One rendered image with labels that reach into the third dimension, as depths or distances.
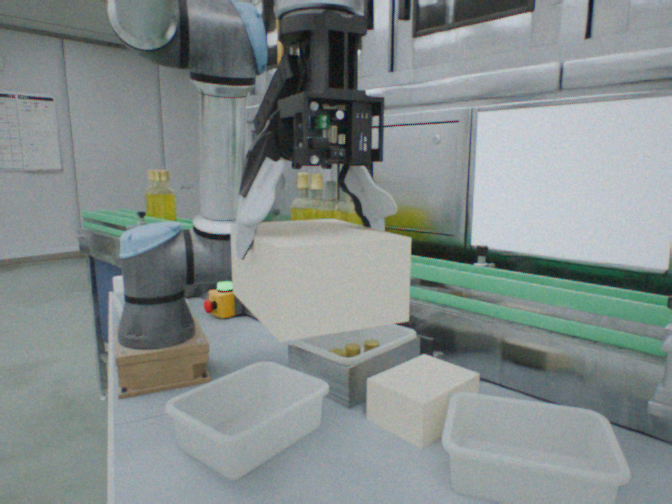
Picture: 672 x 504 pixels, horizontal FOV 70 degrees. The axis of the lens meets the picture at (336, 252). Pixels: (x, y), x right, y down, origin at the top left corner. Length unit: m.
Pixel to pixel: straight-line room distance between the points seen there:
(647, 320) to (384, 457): 0.48
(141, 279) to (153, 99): 6.56
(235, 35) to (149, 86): 6.62
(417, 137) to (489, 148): 0.21
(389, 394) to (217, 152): 0.53
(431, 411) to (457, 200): 0.58
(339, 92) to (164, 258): 0.66
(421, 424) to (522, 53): 0.81
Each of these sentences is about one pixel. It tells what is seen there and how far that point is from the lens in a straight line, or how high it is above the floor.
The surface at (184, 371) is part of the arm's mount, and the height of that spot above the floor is 0.78.
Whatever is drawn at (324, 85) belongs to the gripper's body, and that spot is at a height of 1.25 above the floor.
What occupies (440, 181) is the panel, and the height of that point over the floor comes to 1.14.
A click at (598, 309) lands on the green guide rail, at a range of 0.94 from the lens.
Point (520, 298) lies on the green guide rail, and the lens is 0.99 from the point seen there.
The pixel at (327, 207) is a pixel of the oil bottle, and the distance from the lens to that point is 1.29.
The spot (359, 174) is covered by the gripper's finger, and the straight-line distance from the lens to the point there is 0.45.
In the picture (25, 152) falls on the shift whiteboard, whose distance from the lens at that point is 6.89.
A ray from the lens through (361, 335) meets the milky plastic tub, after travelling 1.13.
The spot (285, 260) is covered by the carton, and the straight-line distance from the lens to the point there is 0.37.
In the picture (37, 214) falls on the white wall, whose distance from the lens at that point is 6.94.
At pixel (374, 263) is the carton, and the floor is 1.11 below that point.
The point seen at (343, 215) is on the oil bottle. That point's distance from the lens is 1.25.
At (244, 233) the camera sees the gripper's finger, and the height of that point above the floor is 1.13.
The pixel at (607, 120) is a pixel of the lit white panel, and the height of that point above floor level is 1.27.
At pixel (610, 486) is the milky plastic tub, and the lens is 0.72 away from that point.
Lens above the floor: 1.19
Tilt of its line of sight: 10 degrees down
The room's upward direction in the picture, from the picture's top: straight up
